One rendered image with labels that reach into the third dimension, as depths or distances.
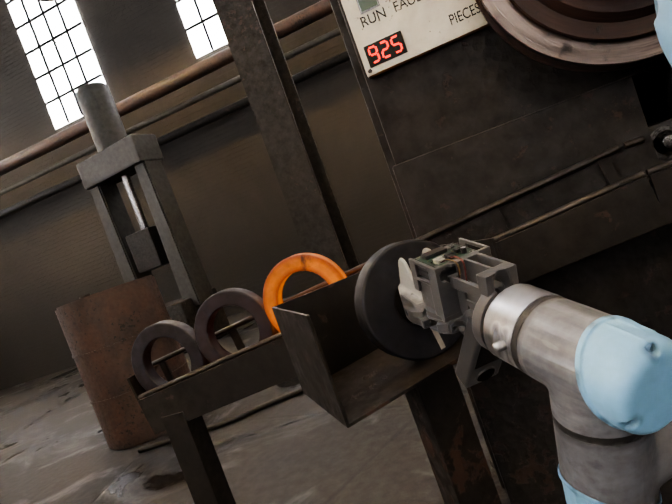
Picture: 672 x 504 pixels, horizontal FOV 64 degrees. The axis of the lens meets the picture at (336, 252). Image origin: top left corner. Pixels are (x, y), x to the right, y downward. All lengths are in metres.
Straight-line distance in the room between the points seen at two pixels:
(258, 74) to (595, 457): 3.58
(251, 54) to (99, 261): 5.97
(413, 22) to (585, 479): 0.89
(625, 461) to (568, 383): 0.08
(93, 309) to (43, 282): 6.84
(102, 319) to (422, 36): 2.52
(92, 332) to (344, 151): 4.82
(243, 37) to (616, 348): 3.69
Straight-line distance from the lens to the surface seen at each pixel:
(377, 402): 0.66
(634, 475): 0.51
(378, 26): 1.17
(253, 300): 1.13
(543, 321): 0.47
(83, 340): 3.32
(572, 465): 0.51
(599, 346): 0.43
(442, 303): 0.57
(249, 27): 3.96
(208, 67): 7.30
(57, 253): 9.76
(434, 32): 1.15
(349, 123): 7.31
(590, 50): 1.01
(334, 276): 1.06
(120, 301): 3.24
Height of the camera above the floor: 0.81
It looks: 3 degrees down
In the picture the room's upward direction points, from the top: 20 degrees counter-clockwise
